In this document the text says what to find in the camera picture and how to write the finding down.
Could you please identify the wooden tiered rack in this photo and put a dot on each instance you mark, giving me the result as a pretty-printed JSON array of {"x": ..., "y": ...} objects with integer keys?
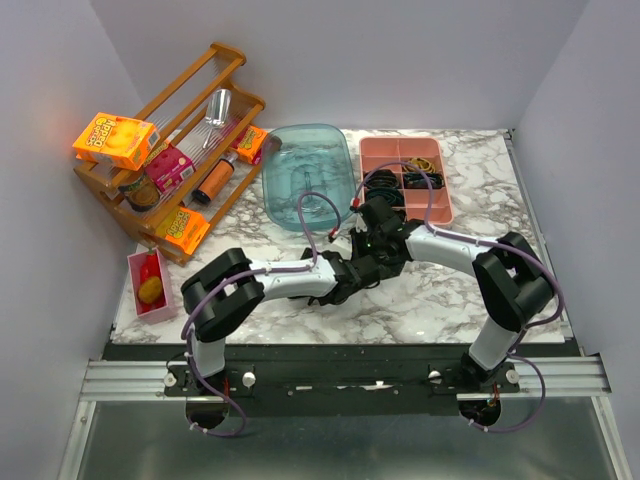
[{"x": 178, "y": 112}]

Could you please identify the rolled dark blue tie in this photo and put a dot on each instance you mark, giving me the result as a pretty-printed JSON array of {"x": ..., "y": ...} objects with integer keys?
[{"x": 418, "y": 181}]

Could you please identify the rolled gold tie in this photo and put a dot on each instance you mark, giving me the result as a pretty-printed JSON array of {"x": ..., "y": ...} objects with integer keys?
[{"x": 427, "y": 165}]

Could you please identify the pink sponge box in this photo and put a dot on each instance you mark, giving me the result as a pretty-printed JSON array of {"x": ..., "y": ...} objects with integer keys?
[{"x": 168, "y": 167}]

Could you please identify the dark patterned necktie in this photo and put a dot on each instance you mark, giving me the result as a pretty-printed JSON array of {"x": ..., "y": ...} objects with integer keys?
[{"x": 389, "y": 269}]

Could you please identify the large orange sponge box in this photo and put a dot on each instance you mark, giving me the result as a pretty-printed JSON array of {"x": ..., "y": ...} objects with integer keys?
[{"x": 117, "y": 141}]

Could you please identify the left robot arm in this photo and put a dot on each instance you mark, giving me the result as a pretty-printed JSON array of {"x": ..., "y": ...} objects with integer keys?
[{"x": 223, "y": 294}]

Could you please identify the pink divided organizer box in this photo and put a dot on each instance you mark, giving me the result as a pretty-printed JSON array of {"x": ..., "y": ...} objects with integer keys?
[{"x": 391, "y": 153}]

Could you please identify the teal transparent plastic tray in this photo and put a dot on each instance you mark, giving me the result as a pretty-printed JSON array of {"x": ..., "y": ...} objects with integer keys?
[{"x": 307, "y": 177}]

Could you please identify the orange bottle black cap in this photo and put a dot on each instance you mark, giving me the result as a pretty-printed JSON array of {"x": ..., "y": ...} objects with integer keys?
[{"x": 216, "y": 180}]

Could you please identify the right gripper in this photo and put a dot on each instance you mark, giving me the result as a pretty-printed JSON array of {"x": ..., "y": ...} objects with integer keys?
[{"x": 356, "y": 242}]

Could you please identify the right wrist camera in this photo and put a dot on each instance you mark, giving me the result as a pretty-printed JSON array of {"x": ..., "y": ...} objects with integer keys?
[{"x": 359, "y": 225}]

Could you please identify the orange box lower shelf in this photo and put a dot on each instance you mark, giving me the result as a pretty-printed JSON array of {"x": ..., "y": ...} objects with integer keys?
[{"x": 183, "y": 228}]

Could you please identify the rolled teal tie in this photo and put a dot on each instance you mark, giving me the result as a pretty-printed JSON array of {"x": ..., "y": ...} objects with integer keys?
[{"x": 391, "y": 196}]

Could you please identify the small pink bin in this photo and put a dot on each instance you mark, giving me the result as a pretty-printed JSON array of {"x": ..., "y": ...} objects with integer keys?
[{"x": 164, "y": 309}]

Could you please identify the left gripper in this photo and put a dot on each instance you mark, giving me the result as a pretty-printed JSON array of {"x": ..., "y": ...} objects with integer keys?
[{"x": 318, "y": 298}]

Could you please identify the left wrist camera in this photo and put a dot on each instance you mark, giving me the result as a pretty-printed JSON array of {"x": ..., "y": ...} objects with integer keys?
[{"x": 340, "y": 242}]

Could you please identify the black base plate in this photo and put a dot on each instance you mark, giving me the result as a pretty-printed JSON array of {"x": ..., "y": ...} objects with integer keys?
[{"x": 338, "y": 380}]

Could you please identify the dark round can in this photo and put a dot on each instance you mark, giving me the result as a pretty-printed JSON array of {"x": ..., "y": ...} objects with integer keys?
[{"x": 140, "y": 192}]

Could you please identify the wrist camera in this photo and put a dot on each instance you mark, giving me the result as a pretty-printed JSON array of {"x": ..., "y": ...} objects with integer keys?
[
  {"x": 340, "y": 242},
  {"x": 359, "y": 225}
]

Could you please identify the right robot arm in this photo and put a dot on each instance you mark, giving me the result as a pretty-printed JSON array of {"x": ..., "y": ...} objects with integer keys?
[{"x": 514, "y": 284}]

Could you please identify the red toy pepper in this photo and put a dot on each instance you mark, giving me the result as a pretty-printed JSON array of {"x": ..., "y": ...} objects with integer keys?
[{"x": 150, "y": 267}]

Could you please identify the yellow toy fruit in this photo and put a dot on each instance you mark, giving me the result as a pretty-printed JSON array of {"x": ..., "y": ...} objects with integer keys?
[{"x": 150, "y": 291}]

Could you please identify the aluminium rail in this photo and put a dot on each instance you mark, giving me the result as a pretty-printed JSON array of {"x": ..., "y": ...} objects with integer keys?
[{"x": 140, "y": 381}]

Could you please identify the small orange box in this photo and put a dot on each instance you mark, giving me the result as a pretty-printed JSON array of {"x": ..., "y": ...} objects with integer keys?
[{"x": 249, "y": 143}]

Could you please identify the rolled black tie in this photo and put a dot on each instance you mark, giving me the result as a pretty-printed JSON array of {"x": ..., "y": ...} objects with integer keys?
[{"x": 383, "y": 178}]

